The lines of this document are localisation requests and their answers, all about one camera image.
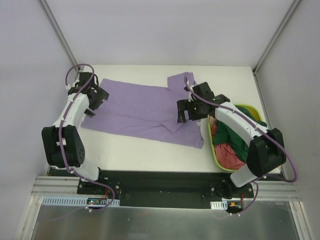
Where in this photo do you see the purple t shirt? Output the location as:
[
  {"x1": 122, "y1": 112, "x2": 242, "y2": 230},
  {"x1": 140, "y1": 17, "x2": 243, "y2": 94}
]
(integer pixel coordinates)
[{"x1": 81, "y1": 72, "x2": 204, "y2": 149}]

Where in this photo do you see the red pink t shirt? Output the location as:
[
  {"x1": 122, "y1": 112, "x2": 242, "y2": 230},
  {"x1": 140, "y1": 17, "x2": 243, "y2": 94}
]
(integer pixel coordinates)
[{"x1": 214, "y1": 143, "x2": 245, "y2": 170}]

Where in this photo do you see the left aluminium frame post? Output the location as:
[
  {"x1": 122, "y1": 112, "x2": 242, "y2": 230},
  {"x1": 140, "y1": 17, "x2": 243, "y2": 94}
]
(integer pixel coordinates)
[{"x1": 37, "y1": 0, "x2": 78, "y2": 66}]

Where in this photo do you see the left white slotted cable duct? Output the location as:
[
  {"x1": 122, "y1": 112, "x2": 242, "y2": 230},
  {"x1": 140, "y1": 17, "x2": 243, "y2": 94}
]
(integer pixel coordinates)
[{"x1": 42, "y1": 196, "x2": 120, "y2": 208}]

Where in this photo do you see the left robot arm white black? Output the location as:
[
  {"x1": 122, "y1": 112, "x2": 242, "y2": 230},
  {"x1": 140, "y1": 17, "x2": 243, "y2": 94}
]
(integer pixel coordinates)
[{"x1": 41, "y1": 72, "x2": 109, "y2": 195}]

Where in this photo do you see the dark green t shirt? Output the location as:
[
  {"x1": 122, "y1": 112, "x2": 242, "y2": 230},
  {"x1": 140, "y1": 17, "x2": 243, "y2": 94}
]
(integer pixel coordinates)
[{"x1": 212, "y1": 104, "x2": 268, "y2": 163}]

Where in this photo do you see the lime green plastic basket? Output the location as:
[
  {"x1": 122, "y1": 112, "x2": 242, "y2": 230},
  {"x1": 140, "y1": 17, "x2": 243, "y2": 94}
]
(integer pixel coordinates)
[{"x1": 207, "y1": 103, "x2": 266, "y2": 173}]

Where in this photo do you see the right white slotted cable duct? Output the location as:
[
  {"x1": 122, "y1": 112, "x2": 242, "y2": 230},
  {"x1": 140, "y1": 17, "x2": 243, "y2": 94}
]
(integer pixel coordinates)
[{"x1": 210, "y1": 200, "x2": 228, "y2": 210}]

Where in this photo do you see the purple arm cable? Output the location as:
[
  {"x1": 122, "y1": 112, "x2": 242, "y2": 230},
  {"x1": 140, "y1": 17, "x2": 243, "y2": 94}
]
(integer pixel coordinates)
[
  {"x1": 183, "y1": 74, "x2": 299, "y2": 183},
  {"x1": 59, "y1": 63, "x2": 116, "y2": 201}
]

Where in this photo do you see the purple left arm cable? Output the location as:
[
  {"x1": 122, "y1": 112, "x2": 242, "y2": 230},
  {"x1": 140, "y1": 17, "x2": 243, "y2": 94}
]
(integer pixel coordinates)
[{"x1": 59, "y1": 63, "x2": 116, "y2": 201}]

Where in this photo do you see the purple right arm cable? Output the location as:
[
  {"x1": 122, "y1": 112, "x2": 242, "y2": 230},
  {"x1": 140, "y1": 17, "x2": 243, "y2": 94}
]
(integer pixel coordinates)
[{"x1": 183, "y1": 74, "x2": 299, "y2": 183}]

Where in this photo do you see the light pink t shirt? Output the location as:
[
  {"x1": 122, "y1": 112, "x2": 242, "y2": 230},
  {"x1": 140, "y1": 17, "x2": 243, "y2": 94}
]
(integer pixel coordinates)
[{"x1": 208, "y1": 116, "x2": 217, "y2": 129}]

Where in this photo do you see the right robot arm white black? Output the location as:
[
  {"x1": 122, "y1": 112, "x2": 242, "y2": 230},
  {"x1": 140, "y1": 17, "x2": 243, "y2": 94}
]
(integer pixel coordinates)
[{"x1": 177, "y1": 80, "x2": 287, "y2": 198}]

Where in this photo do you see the aluminium front rail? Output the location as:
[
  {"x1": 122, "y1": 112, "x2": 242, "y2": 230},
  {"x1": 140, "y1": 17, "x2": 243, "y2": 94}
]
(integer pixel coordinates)
[{"x1": 31, "y1": 176, "x2": 302, "y2": 202}]

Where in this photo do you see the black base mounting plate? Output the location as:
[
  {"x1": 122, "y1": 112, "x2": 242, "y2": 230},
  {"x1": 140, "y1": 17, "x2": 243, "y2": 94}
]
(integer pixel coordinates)
[{"x1": 77, "y1": 170, "x2": 254, "y2": 209}]

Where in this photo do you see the right aluminium frame post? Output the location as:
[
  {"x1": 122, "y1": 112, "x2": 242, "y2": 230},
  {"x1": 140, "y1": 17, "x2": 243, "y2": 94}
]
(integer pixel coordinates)
[{"x1": 252, "y1": 0, "x2": 303, "y2": 76}]

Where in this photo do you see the white slotted cable duct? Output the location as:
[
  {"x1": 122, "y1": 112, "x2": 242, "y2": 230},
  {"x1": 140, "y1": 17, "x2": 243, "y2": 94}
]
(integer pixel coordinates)
[
  {"x1": 42, "y1": 196, "x2": 120, "y2": 208},
  {"x1": 210, "y1": 200, "x2": 228, "y2": 210}
]

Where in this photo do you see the aluminium frame post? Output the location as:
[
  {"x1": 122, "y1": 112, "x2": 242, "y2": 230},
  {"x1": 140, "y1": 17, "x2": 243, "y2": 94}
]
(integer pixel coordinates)
[
  {"x1": 252, "y1": 0, "x2": 303, "y2": 76},
  {"x1": 37, "y1": 0, "x2": 78, "y2": 66}
]

